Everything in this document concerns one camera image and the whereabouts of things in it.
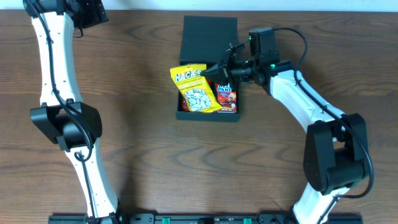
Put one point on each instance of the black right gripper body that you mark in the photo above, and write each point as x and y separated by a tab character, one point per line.
240	69

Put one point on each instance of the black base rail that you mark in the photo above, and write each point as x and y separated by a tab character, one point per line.
150	218

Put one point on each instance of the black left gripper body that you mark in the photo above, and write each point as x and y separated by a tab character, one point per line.
86	15

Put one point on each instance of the yellow Hacks candy bag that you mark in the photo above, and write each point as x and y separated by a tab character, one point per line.
194	88

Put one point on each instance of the dark green box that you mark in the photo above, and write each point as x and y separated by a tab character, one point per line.
205	40

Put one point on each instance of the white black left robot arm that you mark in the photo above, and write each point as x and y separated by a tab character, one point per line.
62	116

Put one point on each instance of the red Hacks candy bag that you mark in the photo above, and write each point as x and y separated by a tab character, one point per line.
184	105

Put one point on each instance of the red Hello Panda box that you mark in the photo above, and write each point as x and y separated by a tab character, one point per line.
227	98

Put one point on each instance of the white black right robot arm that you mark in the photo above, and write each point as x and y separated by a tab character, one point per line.
336	161

